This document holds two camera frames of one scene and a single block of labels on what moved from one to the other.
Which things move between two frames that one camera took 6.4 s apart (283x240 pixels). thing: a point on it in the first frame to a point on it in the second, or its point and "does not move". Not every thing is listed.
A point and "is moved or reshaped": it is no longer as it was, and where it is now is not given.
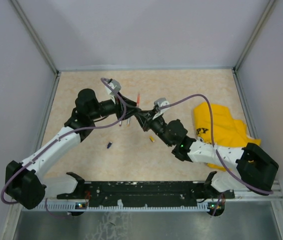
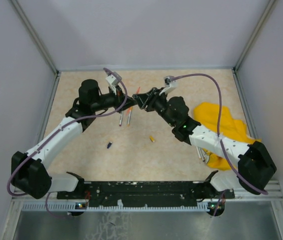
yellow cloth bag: [227, 131] does not move
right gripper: [145, 118] to [153, 96]
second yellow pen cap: [152, 139] does not move
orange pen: [138, 100] is moved or reshaped
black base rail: [176, 193] does not move
